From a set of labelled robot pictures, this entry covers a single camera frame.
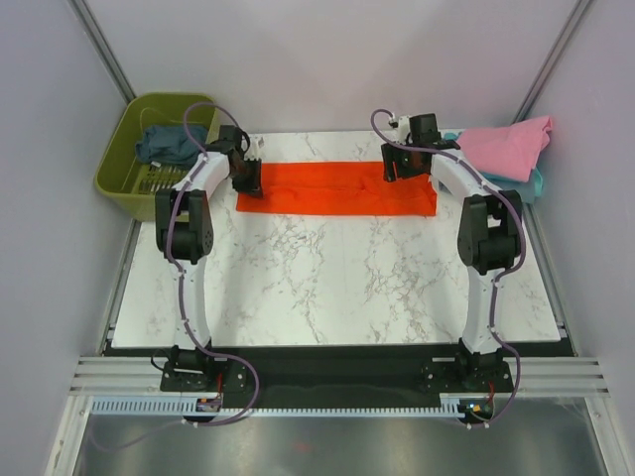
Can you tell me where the orange t shirt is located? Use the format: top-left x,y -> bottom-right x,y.
236,162 -> 438,217

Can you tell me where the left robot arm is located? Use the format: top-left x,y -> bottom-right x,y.
155,125 -> 264,390

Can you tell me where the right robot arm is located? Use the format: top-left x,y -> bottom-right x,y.
371,109 -> 527,391

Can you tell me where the dark blue crumpled t shirt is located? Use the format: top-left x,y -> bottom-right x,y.
135,125 -> 199,169

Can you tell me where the pink folded t shirt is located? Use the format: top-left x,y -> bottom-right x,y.
457,116 -> 553,182

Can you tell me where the olive green plastic basket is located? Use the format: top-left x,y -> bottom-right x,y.
94,92 -> 218,222

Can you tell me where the teal folded t shirt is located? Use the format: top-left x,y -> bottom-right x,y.
443,131 -> 544,203

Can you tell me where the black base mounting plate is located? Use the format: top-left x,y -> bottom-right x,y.
160,344 -> 513,408

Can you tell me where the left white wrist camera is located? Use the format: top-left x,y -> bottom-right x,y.
249,136 -> 265,157

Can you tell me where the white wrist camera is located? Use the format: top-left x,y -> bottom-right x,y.
388,115 -> 411,143
249,136 -> 265,157

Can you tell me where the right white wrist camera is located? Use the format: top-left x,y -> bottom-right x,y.
388,115 -> 411,143

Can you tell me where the light blue cable duct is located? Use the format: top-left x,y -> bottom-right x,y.
91,394 -> 488,419

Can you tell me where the aluminium rail frame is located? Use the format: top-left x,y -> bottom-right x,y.
46,344 -> 630,475

